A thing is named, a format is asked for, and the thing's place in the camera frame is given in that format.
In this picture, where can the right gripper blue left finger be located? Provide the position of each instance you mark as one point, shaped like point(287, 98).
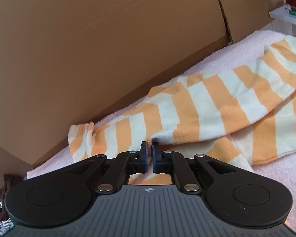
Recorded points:
point(116, 172)

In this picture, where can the left cardboard box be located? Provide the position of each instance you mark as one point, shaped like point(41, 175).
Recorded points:
point(9, 164)

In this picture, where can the right lower cardboard box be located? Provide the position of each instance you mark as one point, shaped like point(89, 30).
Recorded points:
point(243, 17)

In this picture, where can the orange white striped sweater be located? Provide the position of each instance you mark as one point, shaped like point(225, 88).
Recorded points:
point(212, 108)

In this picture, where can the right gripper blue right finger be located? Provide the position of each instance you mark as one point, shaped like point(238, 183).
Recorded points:
point(178, 167)

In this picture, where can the dark brown garment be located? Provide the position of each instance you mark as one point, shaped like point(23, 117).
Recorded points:
point(10, 180)

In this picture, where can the large centre cardboard box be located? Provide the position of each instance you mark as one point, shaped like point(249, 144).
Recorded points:
point(64, 62)

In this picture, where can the white side table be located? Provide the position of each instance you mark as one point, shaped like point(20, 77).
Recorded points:
point(282, 13)

